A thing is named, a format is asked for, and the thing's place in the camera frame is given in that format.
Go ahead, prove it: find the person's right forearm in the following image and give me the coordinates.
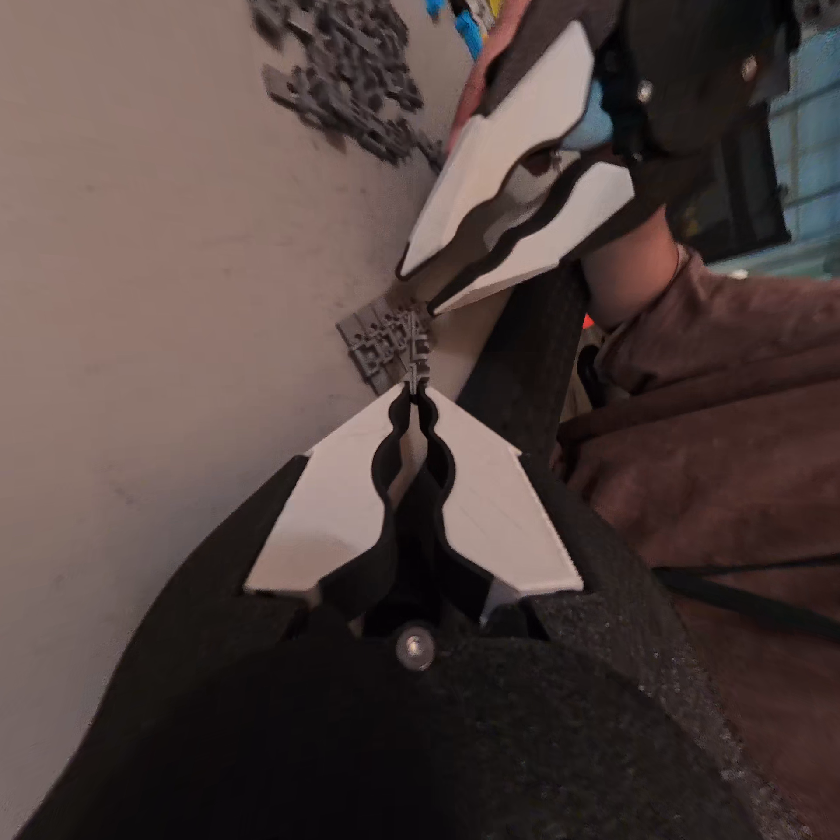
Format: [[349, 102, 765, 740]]
[[579, 210, 691, 330]]

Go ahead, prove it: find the grey desk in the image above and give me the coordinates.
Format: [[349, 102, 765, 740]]
[[0, 0, 519, 840]]

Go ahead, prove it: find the pile of grey track pieces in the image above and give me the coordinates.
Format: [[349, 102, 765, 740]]
[[248, 0, 448, 176]]

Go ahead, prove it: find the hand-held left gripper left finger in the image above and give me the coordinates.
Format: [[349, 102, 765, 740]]
[[243, 386, 409, 606]]

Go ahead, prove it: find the grey track chain segment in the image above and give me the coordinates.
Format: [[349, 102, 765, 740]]
[[336, 298, 438, 396]]

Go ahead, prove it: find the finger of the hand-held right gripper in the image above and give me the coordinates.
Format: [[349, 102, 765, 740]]
[[427, 161, 637, 316], [395, 20, 597, 282]]

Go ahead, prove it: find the black machine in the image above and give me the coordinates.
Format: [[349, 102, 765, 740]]
[[668, 105, 793, 265]]

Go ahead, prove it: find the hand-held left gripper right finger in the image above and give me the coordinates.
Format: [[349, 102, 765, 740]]
[[420, 387, 585, 626]]

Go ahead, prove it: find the person's brown shirt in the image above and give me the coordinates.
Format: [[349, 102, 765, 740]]
[[553, 249, 840, 840]]

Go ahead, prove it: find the black perforated foam pad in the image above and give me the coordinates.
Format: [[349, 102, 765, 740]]
[[455, 262, 589, 468]]

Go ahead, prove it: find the person's right hand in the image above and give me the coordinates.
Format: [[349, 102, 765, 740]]
[[449, 0, 547, 152]]

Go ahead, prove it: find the black lanyard strap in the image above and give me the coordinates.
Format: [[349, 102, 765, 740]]
[[651, 553, 840, 645]]

